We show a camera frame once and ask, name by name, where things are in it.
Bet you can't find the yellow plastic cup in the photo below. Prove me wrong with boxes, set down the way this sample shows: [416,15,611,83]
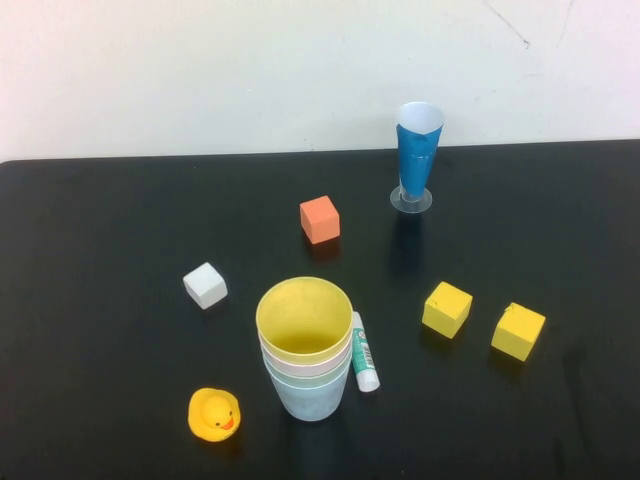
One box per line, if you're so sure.
[255,276,354,358]

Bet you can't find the pink plastic cup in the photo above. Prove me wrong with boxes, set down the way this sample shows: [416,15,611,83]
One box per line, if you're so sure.
[259,342,353,375]

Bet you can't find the green plastic cup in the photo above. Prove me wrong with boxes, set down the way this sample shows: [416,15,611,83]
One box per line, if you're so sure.
[263,362,351,390]

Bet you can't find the orange foam cube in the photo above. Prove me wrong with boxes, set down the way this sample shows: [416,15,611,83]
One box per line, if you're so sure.
[299,195,341,246]

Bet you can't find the white foam cube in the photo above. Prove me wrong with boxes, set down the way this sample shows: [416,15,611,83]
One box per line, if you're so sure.
[182,261,229,310]

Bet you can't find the blue taped cone glass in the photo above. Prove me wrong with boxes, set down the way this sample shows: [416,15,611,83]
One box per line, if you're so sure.
[389,101,447,214]

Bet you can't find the white green glue stick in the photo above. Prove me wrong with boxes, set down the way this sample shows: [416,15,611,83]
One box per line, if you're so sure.
[349,309,382,394]

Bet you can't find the yellow foam cube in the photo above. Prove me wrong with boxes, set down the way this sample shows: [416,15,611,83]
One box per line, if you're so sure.
[490,301,547,364]
[422,280,474,339]

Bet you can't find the light blue plastic cup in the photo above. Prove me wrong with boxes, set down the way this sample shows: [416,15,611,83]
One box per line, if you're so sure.
[267,372,350,424]

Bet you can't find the yellow rubber duck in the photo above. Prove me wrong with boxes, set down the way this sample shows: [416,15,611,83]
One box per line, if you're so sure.
[187,387,244,443]

